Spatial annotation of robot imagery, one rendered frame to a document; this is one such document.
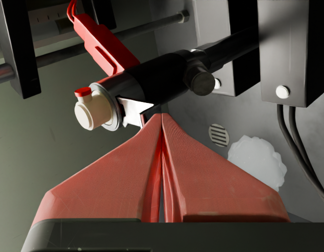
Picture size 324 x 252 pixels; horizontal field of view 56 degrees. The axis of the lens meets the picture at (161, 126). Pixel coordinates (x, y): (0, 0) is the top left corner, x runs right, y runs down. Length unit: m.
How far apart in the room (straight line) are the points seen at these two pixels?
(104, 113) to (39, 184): 0.34
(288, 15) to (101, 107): 0.14
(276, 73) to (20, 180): 0.36
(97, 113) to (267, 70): 0.15
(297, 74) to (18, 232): 0.42
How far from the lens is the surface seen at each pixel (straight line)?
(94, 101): 0.16
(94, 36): 0.20
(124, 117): 0.16
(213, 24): 0.27
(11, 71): 0.35
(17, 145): 0.46
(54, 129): 0.47
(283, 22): 0.24
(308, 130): 0.44
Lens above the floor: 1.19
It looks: 35 degrees down
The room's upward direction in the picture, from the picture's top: 120 degrees counter-clockwise
